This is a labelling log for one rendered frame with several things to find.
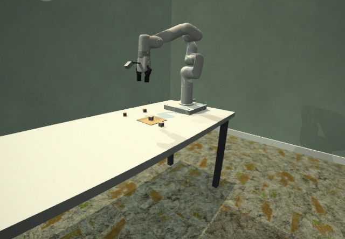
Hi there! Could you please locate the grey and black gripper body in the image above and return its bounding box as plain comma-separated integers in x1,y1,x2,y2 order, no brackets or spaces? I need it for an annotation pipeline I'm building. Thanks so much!
137,55,151,72

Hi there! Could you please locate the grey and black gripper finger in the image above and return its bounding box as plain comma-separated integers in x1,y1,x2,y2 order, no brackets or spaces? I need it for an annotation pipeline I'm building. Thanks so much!
144,65,152,82
136,68,141,81

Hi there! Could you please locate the tan flat mat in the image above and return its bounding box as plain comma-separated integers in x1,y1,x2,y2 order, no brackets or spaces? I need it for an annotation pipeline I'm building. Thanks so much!
137,115,167,125

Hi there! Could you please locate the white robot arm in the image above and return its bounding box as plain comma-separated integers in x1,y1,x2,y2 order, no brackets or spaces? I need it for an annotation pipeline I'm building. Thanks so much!
138,23,204,106

